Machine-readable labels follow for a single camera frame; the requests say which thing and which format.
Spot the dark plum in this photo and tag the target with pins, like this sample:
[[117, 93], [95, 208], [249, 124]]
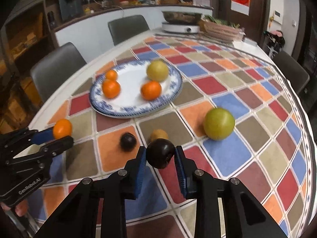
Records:
[[159, 153], [128, 141]]

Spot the dark glass display cabinet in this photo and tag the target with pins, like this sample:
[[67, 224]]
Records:
[[22, 54]]

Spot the white intercom panel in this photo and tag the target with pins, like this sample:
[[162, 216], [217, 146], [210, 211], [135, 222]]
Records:
[[277, 16]]

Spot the steel pot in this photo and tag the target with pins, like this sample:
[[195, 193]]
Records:
[[182, 16]]

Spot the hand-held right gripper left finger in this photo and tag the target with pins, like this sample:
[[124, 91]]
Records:
[[141, 168]]

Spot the dark brown door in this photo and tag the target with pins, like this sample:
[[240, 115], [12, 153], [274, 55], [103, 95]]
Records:
[[257, 17]]

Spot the small orange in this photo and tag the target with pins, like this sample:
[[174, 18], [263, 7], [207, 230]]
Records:
[[111, 74], [62, 128]]

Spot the black water dispenser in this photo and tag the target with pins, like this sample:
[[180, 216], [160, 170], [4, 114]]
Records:
[[70, 7]]

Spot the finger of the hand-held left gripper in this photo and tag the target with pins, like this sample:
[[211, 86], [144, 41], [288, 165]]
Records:
[[59, 145], [44, 135]]

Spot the yellow pear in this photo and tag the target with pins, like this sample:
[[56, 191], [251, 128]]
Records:
[[157, 70]]

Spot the grey dining chair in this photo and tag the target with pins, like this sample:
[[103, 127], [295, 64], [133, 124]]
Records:
[[57, 69], [128, 29], [292, 72]]

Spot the large orange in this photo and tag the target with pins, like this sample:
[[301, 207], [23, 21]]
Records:
[[151, 90]]

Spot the green leafy vegetables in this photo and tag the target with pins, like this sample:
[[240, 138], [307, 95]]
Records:
[[220, 21]]

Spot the medium orange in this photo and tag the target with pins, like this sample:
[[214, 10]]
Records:
[[111, 88]]

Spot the colourful checkered tablecloth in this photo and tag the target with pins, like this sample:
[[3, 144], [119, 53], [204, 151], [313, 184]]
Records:
[[223, 158]]

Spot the white induction cooker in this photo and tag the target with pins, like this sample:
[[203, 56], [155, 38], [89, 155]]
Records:
[[180, 27]]

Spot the brown kiwi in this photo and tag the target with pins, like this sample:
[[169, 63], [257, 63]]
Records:
[[158, 133]]

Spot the person's left hand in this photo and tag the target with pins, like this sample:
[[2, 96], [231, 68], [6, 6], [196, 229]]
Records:
[[21, 208]]

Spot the blue rimmed white plate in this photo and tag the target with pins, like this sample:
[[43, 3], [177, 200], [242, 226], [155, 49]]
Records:
[[131, 101]]

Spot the white counter cabinet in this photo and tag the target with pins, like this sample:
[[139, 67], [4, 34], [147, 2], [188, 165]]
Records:
[[94, 29]]

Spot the woven basket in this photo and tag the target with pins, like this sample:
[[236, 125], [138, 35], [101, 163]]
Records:
[[220, 32]]

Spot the white light switch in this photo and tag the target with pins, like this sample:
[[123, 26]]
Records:
[[294, 23]]

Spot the pink and black clothing pile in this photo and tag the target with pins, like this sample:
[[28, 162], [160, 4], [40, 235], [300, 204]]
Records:
[[273, 42]]

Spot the green apple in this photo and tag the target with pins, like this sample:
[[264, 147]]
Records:
[[219, 124]]

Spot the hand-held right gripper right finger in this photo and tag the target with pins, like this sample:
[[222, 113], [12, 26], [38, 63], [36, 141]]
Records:
[[180, 171]]

